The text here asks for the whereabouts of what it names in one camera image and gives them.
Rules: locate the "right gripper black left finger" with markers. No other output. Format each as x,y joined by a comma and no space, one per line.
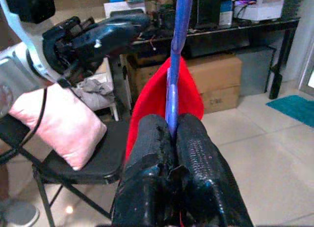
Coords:
147,163

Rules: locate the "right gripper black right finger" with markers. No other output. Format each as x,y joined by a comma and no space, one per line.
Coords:
203,168

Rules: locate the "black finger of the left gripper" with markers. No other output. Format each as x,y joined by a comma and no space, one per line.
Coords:
110,40
127,19

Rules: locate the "purple plastic hanger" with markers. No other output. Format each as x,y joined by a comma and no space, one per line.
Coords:
180,20

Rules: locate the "plain red t-shirt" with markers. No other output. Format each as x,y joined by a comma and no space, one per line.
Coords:
152,96

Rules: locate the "black folding chair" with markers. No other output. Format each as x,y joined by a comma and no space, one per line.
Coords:
103,160

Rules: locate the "grey crumpled cloth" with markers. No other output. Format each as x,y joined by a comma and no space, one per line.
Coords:
95,92

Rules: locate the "white side stand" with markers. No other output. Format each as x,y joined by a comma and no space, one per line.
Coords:
113,114

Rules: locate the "pink pillow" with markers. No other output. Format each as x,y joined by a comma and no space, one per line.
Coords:
61,128

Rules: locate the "plain cardboard box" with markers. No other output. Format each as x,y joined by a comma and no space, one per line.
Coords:
216,69

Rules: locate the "teal floor mat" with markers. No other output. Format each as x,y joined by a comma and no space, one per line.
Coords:
294,109

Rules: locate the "grey storage box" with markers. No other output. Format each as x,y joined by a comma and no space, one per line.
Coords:
255,72

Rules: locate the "black desk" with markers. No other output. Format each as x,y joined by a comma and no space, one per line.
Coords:
245,28

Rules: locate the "white computer case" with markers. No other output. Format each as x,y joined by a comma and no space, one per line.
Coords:
260,10

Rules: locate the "grey shoe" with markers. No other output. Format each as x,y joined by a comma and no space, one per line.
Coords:
17,214

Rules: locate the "glass door white frame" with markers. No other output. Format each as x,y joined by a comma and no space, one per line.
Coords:
307,77

